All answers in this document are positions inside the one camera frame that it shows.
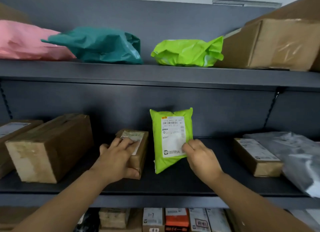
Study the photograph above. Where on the orange and black box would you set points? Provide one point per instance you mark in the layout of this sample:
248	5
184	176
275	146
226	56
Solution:
177	220

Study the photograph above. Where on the cardboard box with handwritten label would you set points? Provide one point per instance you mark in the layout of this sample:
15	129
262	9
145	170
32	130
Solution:
153	219

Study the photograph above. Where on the person's right thumb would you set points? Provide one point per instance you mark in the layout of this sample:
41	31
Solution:
186	149

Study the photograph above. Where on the pink plastic mailer bag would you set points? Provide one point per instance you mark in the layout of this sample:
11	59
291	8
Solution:
22	42

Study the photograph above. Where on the person's left hand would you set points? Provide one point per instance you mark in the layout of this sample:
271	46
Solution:
113	162

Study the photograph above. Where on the grey plastic mailer bag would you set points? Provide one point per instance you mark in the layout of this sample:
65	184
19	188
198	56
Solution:
297	159

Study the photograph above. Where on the long labelled cardboard box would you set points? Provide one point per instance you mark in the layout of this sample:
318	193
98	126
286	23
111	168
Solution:
12	132

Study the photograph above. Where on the grey metal wall rail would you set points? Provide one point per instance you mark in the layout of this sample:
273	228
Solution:
240	2

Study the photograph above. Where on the person's right hand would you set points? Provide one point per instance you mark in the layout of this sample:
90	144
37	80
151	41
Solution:
202	162

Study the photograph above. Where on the huge taped cardboard box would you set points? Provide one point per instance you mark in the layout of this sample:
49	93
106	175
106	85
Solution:
280	42

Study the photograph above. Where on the flat labelled cardboard box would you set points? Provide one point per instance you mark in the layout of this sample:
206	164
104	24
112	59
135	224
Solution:
255	154

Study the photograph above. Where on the small labelled cardboard box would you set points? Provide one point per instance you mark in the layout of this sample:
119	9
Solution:
140	152

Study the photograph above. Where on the small taped cardboard box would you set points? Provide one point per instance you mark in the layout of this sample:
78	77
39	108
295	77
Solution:
113	217

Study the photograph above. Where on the large plain cardboard box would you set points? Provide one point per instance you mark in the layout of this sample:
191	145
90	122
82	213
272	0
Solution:
57	144

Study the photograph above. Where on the black plastic bag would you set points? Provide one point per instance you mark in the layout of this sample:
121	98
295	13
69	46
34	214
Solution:
90	221

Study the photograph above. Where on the person's right forearm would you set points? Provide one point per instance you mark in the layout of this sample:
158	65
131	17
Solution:
250	204

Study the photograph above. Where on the lime green labelled mailer packet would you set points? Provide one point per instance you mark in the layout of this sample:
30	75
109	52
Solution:
170	129

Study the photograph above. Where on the teal plastic mailer bag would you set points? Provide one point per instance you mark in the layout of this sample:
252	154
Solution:
100	45

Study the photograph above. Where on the brown cardboard box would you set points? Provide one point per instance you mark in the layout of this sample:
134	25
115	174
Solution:
15	215

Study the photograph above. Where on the person's left little finger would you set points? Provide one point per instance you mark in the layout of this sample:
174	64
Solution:
104	149

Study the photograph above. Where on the white labelled parcel box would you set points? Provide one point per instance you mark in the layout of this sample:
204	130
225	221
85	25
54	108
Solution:
218	220
198	220

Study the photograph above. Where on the crumpled lime green mailer bag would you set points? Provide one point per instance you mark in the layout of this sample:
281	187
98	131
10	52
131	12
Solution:
185	52

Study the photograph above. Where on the person's left thumb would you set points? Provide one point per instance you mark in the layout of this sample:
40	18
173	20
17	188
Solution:
132	175

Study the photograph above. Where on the black slotted shelf bracket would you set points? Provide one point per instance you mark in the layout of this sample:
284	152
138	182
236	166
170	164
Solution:
5	99
272	107

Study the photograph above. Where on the dark grey shelf unit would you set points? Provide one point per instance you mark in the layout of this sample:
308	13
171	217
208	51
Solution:
160	75

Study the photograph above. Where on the person's left forearm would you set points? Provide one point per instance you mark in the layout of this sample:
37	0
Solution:
67	204

